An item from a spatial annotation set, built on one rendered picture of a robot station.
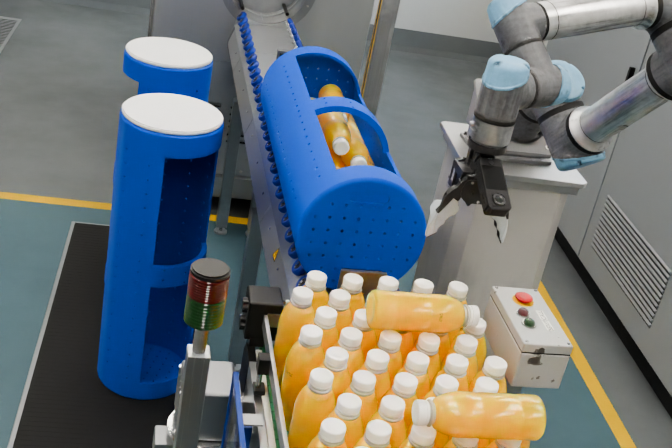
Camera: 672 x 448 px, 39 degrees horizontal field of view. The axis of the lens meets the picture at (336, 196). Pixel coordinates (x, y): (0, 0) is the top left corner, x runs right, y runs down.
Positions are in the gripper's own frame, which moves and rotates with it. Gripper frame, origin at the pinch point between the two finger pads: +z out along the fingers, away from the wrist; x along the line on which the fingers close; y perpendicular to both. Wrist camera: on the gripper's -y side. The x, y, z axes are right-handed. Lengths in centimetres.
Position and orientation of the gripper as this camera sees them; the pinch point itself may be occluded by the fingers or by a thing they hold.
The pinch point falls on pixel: (464, 242)
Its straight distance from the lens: 180.0
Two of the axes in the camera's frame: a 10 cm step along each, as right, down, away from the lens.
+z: -1.8, 8.9, 4.3
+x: -9.7, -0.9, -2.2
